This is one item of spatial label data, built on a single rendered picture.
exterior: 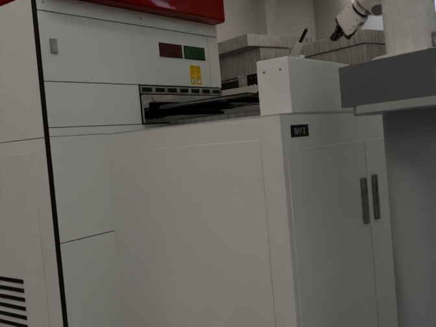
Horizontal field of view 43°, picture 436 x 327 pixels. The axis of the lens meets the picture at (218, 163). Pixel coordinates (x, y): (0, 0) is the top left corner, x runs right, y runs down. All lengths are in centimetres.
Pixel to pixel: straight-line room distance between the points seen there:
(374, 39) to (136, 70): 417
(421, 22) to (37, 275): 124
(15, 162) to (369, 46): 448
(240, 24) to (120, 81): 920
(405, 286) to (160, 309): 70
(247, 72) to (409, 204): 708
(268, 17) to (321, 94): 960
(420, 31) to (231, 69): 732
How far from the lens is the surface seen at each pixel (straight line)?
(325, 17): 1221
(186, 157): 150
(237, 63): 852
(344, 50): 586
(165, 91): 194
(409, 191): 135
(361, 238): 171
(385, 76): 131
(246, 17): 1107
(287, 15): 1184
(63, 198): 163
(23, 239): 177
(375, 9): 213
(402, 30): 138
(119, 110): 178
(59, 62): 166
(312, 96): 148
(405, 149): 134
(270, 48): 828
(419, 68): 126
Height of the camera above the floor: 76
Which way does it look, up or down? 2 degrees down
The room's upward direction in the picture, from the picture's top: 5 degrees counter-clockwise
